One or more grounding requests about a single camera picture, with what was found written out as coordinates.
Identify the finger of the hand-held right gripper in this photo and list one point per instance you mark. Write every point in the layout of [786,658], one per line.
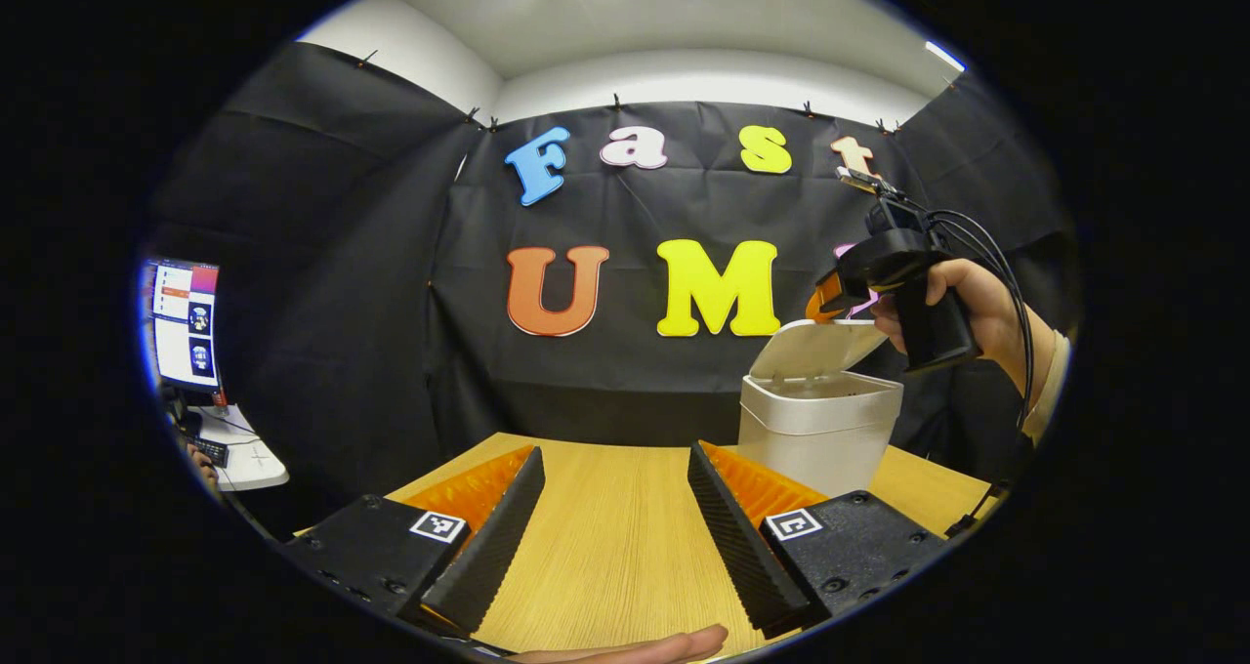
[825,301]

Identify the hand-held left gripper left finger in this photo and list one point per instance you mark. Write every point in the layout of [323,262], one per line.
[493,527]

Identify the computer monitor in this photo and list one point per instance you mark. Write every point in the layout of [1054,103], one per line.
[186,352]

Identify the white side table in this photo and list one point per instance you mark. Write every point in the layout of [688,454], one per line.
[256,464]

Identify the wooden desktop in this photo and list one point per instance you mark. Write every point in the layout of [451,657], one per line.
[605,527]

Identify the white desktop garbage bin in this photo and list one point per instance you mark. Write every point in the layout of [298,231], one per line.
[820,430]

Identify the small ceiling light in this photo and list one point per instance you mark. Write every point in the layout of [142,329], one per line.
[944,56]

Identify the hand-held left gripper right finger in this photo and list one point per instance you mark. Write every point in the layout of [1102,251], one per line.
[732,537]

